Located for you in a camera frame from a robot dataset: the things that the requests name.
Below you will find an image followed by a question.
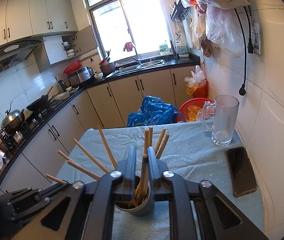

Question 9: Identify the wooden chopstick three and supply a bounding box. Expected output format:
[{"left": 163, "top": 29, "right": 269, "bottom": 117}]
[{"left": 67, "top": 160, "right": 101, "bottom": 181}]

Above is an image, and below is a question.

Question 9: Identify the wooden chopstick two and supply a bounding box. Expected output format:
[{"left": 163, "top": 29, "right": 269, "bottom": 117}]
[{"left": 73, "top": 138, "right": 109, "bottom": 173}]

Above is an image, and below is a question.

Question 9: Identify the wooden chopstick five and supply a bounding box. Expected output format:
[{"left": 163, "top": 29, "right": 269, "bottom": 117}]
[{"left": 45, "top": 174, "right": 68, "bottom": 184}]

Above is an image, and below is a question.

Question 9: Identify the wooden chopstick one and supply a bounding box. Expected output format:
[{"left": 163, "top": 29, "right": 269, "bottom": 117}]
[{"left": 98, "top": 126, "right": 117, "bottom": 169}]

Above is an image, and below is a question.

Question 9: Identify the wooden chopstick six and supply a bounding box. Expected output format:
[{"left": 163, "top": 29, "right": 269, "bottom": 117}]
[{"left": 134, "top": 154, "right": 148, "bottom": 204}]

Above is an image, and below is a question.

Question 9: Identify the wooden chopstick four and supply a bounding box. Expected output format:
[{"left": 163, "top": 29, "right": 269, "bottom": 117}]
[{"left": 156, "top": 133, "right": 170, "bottom": 159}]

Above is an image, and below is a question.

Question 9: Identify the steel kitchen sink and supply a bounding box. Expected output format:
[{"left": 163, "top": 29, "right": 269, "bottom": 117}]
[{"left": 106, "top": 60, "right": 165, "bottom": 78}]

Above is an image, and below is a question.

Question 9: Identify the kitchen faucet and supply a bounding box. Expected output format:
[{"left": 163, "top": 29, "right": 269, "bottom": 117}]
[{"left": 132, "top": 42, "right": 141, "bottom": 64}]

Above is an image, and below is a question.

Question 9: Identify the black smartphone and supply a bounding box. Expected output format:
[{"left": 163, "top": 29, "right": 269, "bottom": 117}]
[{"left": 225, "top": 146, "right": 258, "bottom": 197}]

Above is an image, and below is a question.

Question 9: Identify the dark grey utensil holder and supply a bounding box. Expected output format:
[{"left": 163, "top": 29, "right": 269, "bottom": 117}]
[{"left": 114, "top": 176, "right": 154, "bottom": 217}]

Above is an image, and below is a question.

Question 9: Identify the grey-blue table cloth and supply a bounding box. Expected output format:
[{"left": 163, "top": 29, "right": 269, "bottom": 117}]
[{"left": 56, "top": 122, "right": 264, "bottom": 239}]

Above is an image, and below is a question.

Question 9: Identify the steel wok with lid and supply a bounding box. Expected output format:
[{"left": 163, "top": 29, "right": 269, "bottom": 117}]
[{"left": 1, "top": 102, "right": 25, "bottom": 134}]

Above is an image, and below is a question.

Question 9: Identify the clear glass beer mug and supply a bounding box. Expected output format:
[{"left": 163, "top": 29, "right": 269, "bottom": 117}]
[{"left": 201, "top": 94, "right": 240, "bottom": 146}]

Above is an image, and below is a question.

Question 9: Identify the red plastic basin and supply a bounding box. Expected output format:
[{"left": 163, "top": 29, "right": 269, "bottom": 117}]
[{"left": 175, "top": 98, "right": 213, "bottom": 123}]

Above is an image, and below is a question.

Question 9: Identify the blue plastic bag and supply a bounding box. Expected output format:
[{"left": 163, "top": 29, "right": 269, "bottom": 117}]
[{"left": 127, "top": 95, "right": 179, "bottom": 127}]

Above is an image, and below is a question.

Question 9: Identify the black frying pan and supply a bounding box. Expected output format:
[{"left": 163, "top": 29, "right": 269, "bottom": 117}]
[{"left": 26, "top": 86, "right": 53, "bottom": 112}]

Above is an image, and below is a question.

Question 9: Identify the red bin with bags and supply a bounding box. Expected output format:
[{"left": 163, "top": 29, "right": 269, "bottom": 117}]
[{"left": 184, "top": 65, "right": 209, "bottom": 98}]

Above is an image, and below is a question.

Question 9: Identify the electric kettle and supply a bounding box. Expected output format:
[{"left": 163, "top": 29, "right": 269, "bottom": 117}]
[{"left": 57, "top": 80, "right": 67, "bottom": 93}]

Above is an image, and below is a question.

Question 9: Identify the silver rice cooker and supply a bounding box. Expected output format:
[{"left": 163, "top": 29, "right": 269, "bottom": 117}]
[{"left": 68, "top": 66, "right": 94, "bottom": 86}]

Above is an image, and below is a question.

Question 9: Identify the brown utensil pot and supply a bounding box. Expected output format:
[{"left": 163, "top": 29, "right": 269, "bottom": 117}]
[{"left": 100, "top": 62, "right": 115, "bottom": 76}]

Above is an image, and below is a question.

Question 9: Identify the red colander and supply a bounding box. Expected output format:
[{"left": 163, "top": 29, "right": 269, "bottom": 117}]
[{"left": 63, "top": 60, "right": 81, "bottom": 75}]

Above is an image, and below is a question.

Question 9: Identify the range hood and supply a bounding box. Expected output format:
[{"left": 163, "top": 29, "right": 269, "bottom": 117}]
[{"left": 0, "top": 39, "right": 44, "bottom": 72}]

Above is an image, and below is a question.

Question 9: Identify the hanging black power cable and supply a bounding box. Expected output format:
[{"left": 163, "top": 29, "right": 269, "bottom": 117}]
[{"left": 234, "top": 4, "right": 255, "bottom": 97}]

